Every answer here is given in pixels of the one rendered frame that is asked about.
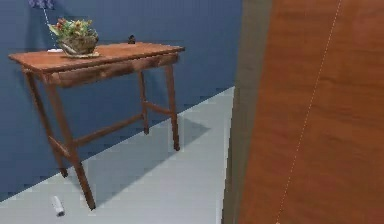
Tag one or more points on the flower plant in woven pot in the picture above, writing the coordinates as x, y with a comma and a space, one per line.
76, 38

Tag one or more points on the brown wooden side table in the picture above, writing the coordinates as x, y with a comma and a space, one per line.
100, 63

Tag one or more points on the brown wooden room door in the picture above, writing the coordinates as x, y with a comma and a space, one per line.
316, 116

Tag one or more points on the small white cylinder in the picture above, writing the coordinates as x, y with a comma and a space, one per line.
58, 205

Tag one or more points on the small black object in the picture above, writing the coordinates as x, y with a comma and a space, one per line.
132, 39

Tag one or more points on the white desk lamp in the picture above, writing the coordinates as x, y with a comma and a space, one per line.
46, 20

